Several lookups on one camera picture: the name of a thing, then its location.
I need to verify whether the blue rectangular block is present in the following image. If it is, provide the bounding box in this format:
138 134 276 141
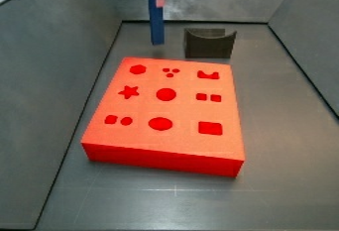
149 0 165 46

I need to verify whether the red shape-sorting board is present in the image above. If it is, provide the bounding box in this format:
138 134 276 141
82 58 246 177

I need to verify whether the dark grey curved holder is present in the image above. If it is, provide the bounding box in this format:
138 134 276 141
185 28 238 58

